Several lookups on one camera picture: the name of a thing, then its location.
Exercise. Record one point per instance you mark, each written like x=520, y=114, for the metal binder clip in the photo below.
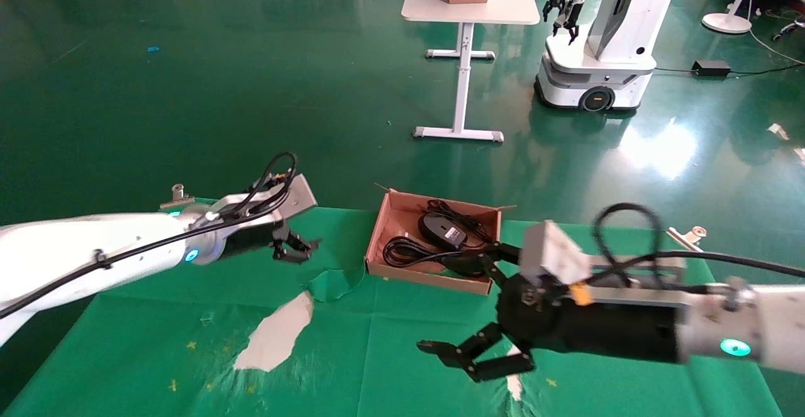
x=178, y=197
x=688, y=238

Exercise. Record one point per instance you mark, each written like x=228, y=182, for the black power adapter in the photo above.
x=712, y=68

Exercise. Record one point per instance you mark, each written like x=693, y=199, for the white floor scrap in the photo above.
x=778, y=131

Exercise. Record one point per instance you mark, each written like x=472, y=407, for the green tablecloth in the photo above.
x=377, y=341

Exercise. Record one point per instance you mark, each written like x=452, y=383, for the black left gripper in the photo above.
x=248, y=241

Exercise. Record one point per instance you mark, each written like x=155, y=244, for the black chair caster base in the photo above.
x=789, y=29

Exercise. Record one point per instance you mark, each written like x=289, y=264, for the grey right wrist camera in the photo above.
x=553, y=253

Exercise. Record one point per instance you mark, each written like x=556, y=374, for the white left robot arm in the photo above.
x=63, y=253

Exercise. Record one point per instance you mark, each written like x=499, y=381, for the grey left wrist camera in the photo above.
x=295, y=200

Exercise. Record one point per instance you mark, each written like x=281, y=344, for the open brown cardboard box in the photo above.
x=415, y=277

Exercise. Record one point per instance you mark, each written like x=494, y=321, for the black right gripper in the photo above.
x=597, y=329

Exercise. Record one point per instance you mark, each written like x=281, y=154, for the white pedestal table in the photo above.
x=503, y=2

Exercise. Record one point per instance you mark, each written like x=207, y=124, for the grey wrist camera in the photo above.
x=553, y=253
x=295, y=200

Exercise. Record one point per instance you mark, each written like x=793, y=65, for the white wheeled robot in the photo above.
x=597, y=71

